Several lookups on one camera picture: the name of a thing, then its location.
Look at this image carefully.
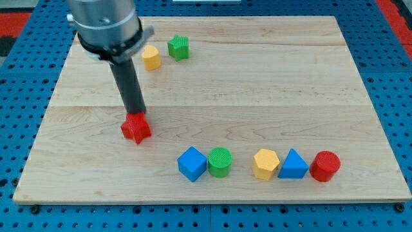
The yellow hexagon block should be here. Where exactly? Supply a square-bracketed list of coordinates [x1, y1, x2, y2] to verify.
[252, 148, 280, 180]

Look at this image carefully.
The red cylinder block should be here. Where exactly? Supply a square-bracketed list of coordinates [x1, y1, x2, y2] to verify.
[309, 150, 341, 182]

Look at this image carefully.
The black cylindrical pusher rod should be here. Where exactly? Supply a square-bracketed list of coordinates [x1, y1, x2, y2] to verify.
[110, 59, 146, 114]

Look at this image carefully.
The red star block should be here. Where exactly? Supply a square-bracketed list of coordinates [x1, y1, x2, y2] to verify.
[120, 112, 151, 144]

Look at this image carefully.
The green star block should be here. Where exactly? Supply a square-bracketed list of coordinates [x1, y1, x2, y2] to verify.
[167, 35, 190, 62]

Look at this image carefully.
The blue triangle block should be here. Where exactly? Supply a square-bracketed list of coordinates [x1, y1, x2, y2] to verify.
[278, 148, 309, 179]

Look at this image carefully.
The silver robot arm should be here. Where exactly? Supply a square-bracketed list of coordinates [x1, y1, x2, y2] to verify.
[67, 0, 155, 114]

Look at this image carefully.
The blue cube block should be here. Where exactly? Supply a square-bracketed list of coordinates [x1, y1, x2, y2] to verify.
[177, 146, 207, 182]

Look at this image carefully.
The light wooden board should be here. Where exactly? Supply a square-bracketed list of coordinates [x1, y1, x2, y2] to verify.
[14, 16, 411, 205]

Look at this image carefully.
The yellow heart block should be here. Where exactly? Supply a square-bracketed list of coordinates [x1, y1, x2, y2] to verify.
[142, 45, 161, 71]

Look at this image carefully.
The green cylinder block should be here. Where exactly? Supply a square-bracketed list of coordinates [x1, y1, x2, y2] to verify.
[208, 147, 232, 178]

